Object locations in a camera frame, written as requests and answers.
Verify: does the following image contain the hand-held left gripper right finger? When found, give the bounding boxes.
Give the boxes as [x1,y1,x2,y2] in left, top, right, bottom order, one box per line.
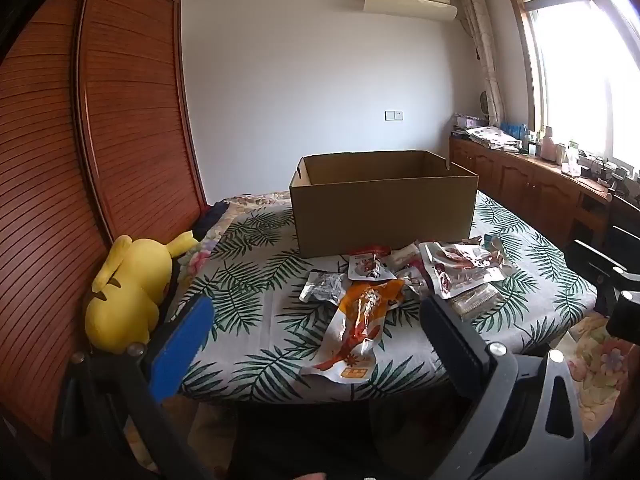
[419,294,588,480]

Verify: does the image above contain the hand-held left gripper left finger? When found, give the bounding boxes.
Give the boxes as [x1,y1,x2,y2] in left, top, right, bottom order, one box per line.
[52,294,216,480]

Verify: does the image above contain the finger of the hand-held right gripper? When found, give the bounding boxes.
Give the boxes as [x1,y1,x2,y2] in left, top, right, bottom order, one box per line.
[571,239,640,276]
[611,265,640,288]

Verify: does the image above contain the orange white snack packet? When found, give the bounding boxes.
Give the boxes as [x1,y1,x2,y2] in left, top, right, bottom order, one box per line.
[300,279,406,385]

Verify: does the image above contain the brown cardboard box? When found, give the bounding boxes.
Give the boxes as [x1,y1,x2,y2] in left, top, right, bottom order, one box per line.
[289,150,480,259]

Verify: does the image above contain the clear wafer packet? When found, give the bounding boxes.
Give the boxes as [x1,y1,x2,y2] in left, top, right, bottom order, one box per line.
[447,282,501,321]

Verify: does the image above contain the yellow plush toy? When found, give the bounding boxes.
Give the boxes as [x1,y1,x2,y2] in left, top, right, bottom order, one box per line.
[84,231,200,353]

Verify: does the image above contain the black desk device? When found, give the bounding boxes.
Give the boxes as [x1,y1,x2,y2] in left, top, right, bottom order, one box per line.
[580,157,640,188]

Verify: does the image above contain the long wooden cabinet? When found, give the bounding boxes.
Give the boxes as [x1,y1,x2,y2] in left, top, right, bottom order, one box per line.
[448,132,640,251]

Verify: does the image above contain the leaf print bedsheet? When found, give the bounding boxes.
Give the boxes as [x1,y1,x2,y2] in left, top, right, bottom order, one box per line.
[165,190,598,406]

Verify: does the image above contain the dark blue cloth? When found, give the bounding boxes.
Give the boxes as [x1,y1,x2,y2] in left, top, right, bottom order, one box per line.
[192,201,231,241]

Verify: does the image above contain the silver snack packet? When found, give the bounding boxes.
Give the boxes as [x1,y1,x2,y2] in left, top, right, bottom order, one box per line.
[299,270,349,305]

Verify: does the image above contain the stack of papers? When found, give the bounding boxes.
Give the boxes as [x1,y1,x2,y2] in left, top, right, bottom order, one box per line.
[466,126,523,151]

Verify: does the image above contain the floral quilt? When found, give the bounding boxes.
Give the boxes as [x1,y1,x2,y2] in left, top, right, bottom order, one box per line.
[220,191,293,211]

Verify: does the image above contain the wooden framed window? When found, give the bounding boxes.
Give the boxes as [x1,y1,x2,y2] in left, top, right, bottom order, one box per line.
[502,0,640,181]

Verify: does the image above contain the wooden slatted wardrobe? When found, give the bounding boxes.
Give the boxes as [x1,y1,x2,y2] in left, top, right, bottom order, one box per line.
[0,0,208,441]

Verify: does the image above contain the patterned curtain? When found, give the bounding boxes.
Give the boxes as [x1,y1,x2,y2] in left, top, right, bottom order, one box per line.
[455,0,501,128]

